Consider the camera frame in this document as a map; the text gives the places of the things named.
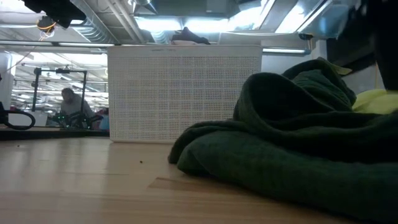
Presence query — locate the black aluminium table frame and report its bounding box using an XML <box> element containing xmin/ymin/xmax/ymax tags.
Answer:
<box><xmin>0</xmin><ymin>126</ymin><xmax>110</xmax><ymax>141</ymax></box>

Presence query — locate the person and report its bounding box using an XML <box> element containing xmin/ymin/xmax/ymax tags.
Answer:
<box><xmin>58</xmin><ymin>87</ymin><xmax>96</xmax><ymax>128</ymax></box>

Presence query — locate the dark green sweatshirt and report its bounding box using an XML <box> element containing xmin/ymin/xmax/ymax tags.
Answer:
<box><xmin>167</xmin><ymin>57</ymin><xmax>398</xmax><ymax>223</ymax></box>

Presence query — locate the black garment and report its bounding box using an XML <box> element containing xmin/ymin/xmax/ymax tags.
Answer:
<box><xmin>170</xmin><ymin>27</ymin><xmax>211</xmax><ymax>45</ymax></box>

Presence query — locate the neon yellow shirt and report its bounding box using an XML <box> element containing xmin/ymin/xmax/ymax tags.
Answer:
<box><xmin>351</xmin><ymin>88</ymin><xmax>398</xmax><ymax>115</ymax></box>

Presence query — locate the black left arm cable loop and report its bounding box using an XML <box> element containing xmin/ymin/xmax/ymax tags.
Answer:
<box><xmin>0</xmin><ymin>101</ymin><xmax>37</xmax><ymax>131</ymax></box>

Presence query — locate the black background rig frame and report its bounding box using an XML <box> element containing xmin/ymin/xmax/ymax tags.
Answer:
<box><xmin>32</xmin><ymin>67</ymin><xmax>88</xmax><ymax>129</ymax></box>

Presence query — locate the white perforated laundry basket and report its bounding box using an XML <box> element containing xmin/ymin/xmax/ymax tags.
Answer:
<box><xmin>107</xmin><ymin>44</ymin><xmax>264</xmax><ymax>144</ymax></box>

